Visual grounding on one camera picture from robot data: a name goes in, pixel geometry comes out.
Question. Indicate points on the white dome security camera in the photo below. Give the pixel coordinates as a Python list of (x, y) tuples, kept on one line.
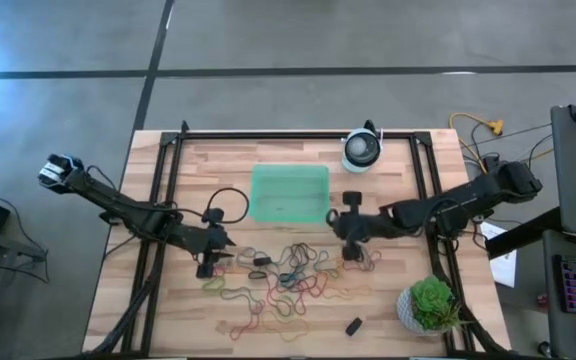
[(362, 150)]

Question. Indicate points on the succulent in white pot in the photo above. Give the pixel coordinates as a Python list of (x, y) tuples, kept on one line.
[(430, 302)]

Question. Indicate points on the white paper sheet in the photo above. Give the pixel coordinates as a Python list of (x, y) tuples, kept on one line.
[(505, 267)]

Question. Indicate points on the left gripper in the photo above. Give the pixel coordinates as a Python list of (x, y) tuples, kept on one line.
[(213, 240)]

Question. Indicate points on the grey desk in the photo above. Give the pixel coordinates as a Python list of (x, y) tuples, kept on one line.
[(553, 300)]

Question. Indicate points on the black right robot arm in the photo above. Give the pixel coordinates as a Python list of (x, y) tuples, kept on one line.
[(468, 195)]

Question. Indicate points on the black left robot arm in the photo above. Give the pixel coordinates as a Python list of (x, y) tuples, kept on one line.
[(118, 202)]

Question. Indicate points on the black desk leg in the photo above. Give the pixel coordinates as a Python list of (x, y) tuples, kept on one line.
[(523, 232)]

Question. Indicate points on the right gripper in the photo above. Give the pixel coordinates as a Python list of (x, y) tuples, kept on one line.
[(353, 225)]

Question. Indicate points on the wide green rubber band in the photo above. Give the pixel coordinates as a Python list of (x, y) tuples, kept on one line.
[(278, 312)]

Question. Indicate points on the translucent green plastic bin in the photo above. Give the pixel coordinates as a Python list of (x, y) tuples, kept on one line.
[(288, 192)]

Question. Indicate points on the olive yellow rubber band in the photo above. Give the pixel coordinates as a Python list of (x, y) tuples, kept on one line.
[(213, 289)]

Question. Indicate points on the long yellow rubber band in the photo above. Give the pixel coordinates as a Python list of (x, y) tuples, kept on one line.
[(283, 337)]

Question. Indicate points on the teal rubber band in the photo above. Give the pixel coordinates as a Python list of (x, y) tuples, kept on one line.
[(240, 291), (308, 275), (275, 280)]

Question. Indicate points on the black power adapter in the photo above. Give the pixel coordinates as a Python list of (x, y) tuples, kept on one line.
[(491, 162)]

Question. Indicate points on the dark grey rubber band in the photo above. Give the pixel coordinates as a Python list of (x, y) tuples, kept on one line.
[(293, 246), (318, 250)]

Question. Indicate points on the small black clip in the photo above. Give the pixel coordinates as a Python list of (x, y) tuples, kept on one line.
[(353, 326)]

